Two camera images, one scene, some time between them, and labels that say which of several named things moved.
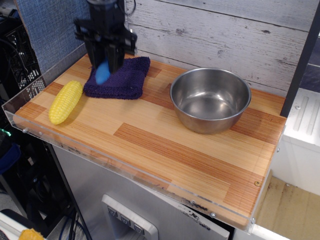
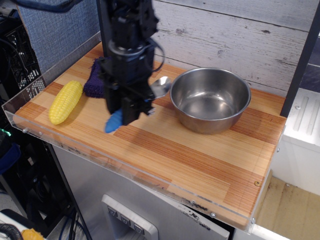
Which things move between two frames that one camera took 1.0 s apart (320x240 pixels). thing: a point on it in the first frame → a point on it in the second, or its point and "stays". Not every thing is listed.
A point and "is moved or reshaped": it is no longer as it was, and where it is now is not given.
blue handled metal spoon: [103, 72] is moved or reshaped
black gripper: [106, 26] → [128, 68]
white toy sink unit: [297, 162] stays
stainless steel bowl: [210, 101] stays
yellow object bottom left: [30, 234] stays
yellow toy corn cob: [65, 101] stays
